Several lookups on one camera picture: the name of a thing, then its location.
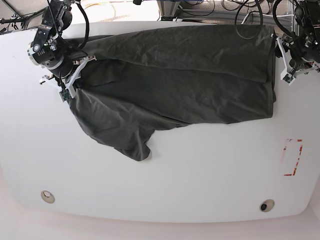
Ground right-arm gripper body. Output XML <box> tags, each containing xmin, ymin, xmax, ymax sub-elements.
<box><xmin>39</xmin><ymin>55</ymin><xmax>97</xmax><ymax>98</ymax></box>

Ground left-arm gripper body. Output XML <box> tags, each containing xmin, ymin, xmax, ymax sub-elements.
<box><xmin>271</xmin><ymin>34</ymin><xmax>320</xmax><ymax>79</ymax></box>

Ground dark grey T-shirt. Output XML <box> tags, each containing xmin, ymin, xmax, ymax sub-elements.
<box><xmin>68</xmin><ymin>25</ymin><xmax>276</xmax><ymax>161</ymax></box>

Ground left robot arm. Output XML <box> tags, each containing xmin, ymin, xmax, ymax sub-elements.
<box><xmin>272</xmin><ymin>0</ymin><xmax>320</xmax><ymax>85</ymax></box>

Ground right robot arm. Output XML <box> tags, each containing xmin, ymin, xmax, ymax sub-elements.
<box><xmin>27</xmin><ymin>0</ymin><xmax>96</xmax><ymax>102</ymax></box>

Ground red tape rectangle marking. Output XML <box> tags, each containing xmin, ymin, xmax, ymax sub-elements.
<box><xmin>280</xmin><ymin>138</ymin><xmax>303</xmax><ymax>177</ymax></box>

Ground black tripod legs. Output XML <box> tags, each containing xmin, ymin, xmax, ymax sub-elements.
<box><xmin>0</xmin><ymin>0</ymin><xmax>48</xmax><ymax>35</ymax></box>

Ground left table grommet hole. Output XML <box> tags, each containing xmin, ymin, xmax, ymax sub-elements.
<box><xmin>41</xmin><ymin>190</ymin><xmax>55</xmax><ymax>204</ymax></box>

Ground table grommet hole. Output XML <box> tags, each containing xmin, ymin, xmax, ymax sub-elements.
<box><xmin>41</xmin><ymin>190</ymin><xmax>55</xmax><ymax>204</ymax></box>
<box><xmin>259</xmin><ymin>199</ymin><xmax>275</xmax><ymax>213</ymax></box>

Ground right table grommet hole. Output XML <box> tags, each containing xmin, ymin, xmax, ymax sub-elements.
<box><xmin>259</xmin><ymin>199</ymin><xmax>275</xmax><ymax>213</ymax></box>

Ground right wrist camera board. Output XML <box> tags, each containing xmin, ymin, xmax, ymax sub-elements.
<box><xmin>59</xmin><ymin>88</ymin><xmax>72</xmax><ymax>102</ymax></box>

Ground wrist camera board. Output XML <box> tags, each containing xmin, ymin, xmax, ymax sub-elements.
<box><xmin>280</xmin><ymin>70</ymin><xmax>296</xmax><ymax>86</ymax></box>
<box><xmin>59</xmin><ymin>88</ymin><xmax>72</xmax><ymax>102</ymax></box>

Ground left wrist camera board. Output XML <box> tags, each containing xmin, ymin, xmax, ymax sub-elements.
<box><xmin>280</xmin><ymin>70</ymin><xmax>296</xmax><ymax>86</ymax></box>

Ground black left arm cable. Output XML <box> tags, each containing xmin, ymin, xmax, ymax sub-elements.
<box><xmin>234</xmin><ymin>0</ymin><xmax>298</xmax><ymax>41</ymax></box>

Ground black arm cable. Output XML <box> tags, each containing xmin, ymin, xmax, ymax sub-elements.
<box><xmin>234</xmin><ymin>0</ymin><xmax>298</xmax><ymax>41</ymax></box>
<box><xmin>63</xmin><ymin>2</ymin><xmax>91</xmax><ymax>55</ymax></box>

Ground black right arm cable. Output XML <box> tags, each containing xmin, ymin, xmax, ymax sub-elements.
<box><xmin>63</xmin><ymin>2</ymin><xmax>91</xmax><ymax>55</ymax></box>

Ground aluminium frame base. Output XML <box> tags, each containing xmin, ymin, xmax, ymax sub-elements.
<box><xmin>156</xmin><ymin>0</ymin><xmax>293</xmax><ymax>28</ymax></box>

